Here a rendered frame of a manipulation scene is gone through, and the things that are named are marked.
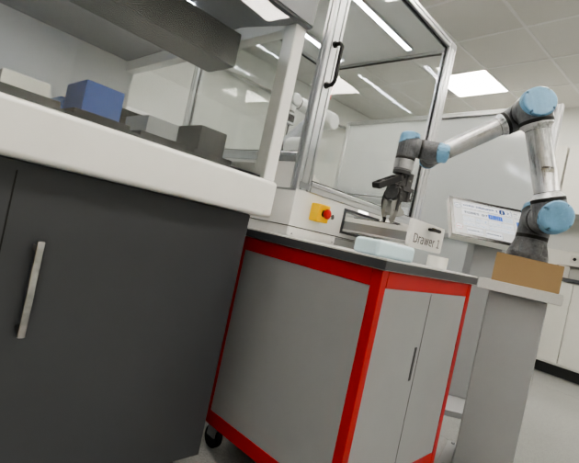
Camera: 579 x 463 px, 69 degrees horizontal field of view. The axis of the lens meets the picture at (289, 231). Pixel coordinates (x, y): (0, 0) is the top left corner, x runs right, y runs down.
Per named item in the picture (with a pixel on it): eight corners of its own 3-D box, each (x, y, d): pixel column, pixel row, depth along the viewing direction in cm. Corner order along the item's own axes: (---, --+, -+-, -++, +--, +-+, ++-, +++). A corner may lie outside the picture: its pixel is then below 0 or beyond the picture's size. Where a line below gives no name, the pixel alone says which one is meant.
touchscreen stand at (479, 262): (513, 431, 221) (554, 241, 221) (428, 412, 224) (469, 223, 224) (476, 395, 271) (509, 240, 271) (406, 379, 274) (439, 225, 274)
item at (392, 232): (435, 249, 184) (437, 235, 184) (406, 242, 165) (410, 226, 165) (359, 235, 212) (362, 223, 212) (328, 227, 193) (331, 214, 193)
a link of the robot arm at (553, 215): (561, 232, 161) (540, 94, 164) (581, 231, 147) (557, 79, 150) (527, 237, 163) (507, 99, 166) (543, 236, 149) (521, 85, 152)
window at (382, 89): (410, 217, 232) (447, 47, 232) (309, 181, 170) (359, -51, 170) (409, 217, 232) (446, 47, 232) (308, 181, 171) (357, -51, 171)
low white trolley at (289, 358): (432, 489, 148) (478, 276, 148) (322, 562, 103) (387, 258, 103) (310, 413, 188) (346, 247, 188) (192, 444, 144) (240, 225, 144)
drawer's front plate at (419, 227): (439, 254, 184) (445, 229, 184) (408, 245, 163) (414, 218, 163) (436, 253, 185) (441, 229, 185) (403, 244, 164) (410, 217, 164)
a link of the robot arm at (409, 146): (424, 131, 161) (402, 128, 162) (417, 160, 161) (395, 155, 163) (421, 137, 169) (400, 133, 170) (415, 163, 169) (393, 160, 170)
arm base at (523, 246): (542, 265, 173) (548, 241, 173) (551, 265, 159) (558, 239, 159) (502, 255, 178) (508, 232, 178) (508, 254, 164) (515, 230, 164)
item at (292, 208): (412, 254, 236) (417, 228, 236) (288, 224, 163) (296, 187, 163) (292, 229, 302) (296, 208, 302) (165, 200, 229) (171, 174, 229)
